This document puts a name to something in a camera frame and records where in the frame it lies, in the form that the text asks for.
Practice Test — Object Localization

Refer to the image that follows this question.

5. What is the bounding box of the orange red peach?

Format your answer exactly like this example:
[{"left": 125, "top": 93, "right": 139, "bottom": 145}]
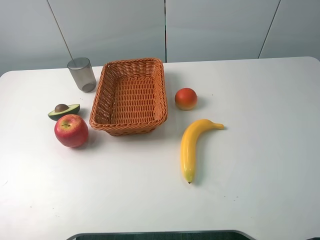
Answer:
[{"left": 174, "top": 87, "right": 198, "bottom": 111}]

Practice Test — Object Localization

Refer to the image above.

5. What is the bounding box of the orange woven wicker basket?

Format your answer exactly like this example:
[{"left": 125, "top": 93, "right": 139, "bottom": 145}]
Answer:
[{"left": 89, "top": 58, "right": 168, "bottom": 136}]

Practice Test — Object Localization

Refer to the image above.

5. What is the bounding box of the halved avocado with pit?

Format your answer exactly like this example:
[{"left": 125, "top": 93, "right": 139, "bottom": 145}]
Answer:
[{"left": 47, "top": 103, "right": 81, "bottom": 121}]

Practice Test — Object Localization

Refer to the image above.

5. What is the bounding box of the grey mesh cup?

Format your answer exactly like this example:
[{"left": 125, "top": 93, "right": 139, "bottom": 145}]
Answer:
[{"left": 67, "top": 57, "right": 97, "bottom": 93}]

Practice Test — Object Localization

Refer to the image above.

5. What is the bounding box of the red apple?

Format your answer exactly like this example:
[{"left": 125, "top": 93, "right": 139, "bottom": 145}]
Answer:
[{"left": 54, "top": 114, "right": 89, "bottom": 148}]

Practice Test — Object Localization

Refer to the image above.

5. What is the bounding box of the yellow banana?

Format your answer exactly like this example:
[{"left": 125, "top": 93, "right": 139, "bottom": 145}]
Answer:
[{"left": 180, "top": 119, "right": 225, "bottom": 184}]

